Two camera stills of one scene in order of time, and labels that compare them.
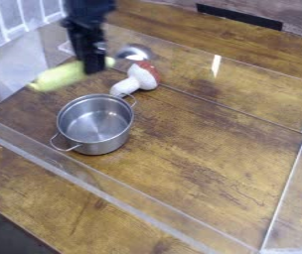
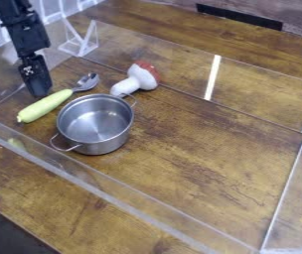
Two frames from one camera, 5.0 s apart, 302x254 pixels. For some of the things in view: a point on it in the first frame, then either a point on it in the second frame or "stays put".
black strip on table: [234, 15] stays put
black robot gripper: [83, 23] → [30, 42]
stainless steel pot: [93, 123] stays put
